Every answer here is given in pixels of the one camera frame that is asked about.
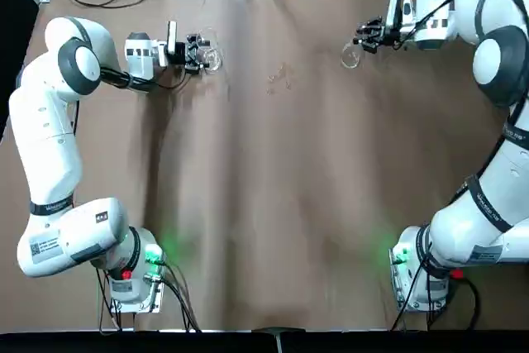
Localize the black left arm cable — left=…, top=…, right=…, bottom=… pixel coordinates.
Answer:
left=98, top=66, right=189, bottom=93

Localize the clear glass beaker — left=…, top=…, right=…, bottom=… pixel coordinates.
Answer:
left=192, top=26, right=225, bottom=76

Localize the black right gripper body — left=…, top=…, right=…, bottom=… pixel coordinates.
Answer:
left=380, top=24, right=406, bottom=50

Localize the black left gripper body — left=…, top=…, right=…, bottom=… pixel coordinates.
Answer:
left=175, top=41, right=190, bottom=68

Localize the black left base cable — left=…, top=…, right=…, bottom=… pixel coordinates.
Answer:
left=97, top=261, right=203, bottom=333

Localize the grey camera mount pole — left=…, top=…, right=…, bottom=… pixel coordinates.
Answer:
left=251, top=326, right=305, bottom=353

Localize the clear glass conical flask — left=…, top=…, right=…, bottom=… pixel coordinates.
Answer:
left=341, top=41, right=365, bottom=69

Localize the black right base cable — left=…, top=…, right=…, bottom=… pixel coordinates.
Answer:
left=390, top=261, right=483, bottom=332

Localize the black base cable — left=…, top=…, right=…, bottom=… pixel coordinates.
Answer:
left=97, top=261, right=203, bottom=333
left=390, top=261, right=483, bottom=332

